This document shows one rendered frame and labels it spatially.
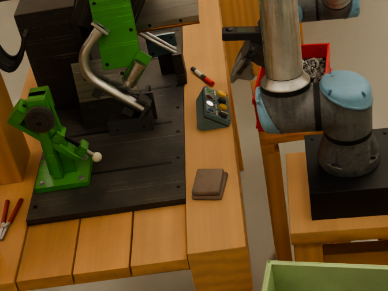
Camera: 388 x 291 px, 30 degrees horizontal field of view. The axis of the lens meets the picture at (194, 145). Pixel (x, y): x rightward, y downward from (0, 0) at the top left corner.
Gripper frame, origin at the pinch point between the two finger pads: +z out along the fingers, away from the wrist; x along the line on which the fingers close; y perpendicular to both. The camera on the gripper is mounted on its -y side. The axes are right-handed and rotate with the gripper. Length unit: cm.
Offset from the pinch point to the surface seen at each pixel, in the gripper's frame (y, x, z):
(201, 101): -5.5, -4.0, 8.6
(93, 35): -41.4, -0.7, 3.6
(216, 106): -2.0, -7.5, 6.4
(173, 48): -15.3, 17.4, 7.0
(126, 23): -33.9, 2.9, -2.0
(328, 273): 15, -77, -5
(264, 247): 58, 28, 79
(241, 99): 57, 138, 80
